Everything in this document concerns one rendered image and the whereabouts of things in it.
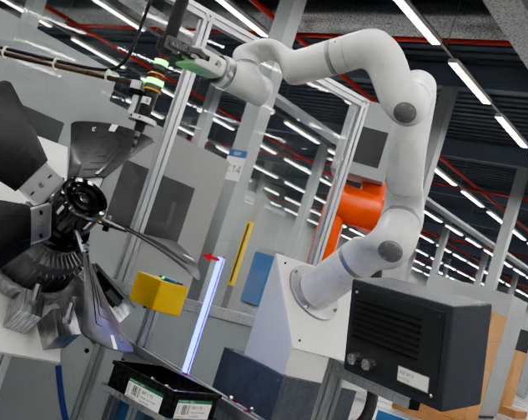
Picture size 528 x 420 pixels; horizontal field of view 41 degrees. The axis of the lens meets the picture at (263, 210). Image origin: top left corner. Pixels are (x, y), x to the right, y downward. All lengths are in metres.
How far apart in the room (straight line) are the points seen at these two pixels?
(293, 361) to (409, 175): 0.61
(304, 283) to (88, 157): 0.74
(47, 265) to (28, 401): 0.93
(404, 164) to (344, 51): 0.33
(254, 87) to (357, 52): 0.31
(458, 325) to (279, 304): 0.89
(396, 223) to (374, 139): 3.85
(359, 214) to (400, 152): 3.91
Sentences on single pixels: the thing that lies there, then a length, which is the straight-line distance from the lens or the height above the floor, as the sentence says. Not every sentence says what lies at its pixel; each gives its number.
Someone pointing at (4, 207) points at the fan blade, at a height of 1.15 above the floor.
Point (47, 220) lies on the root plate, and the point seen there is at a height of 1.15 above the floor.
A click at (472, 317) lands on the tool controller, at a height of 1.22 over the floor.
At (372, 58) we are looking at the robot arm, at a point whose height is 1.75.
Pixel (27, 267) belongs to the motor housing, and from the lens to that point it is 1.74.
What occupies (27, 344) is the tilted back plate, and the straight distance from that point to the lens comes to 1.76.
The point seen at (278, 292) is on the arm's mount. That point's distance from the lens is 2.10.
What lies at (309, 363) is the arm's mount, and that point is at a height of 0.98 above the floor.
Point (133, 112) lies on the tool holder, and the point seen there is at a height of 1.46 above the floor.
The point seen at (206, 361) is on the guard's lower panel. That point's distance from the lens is 2.83.
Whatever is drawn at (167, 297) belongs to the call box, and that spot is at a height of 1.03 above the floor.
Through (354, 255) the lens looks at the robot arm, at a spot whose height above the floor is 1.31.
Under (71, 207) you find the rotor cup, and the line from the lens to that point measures 1.63.
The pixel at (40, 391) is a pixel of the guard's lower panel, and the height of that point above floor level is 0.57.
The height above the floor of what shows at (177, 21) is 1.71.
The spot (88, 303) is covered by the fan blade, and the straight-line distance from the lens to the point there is 1.53.
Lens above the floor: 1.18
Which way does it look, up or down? 5 degrees up
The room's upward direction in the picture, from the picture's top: 18 degrees clockwise
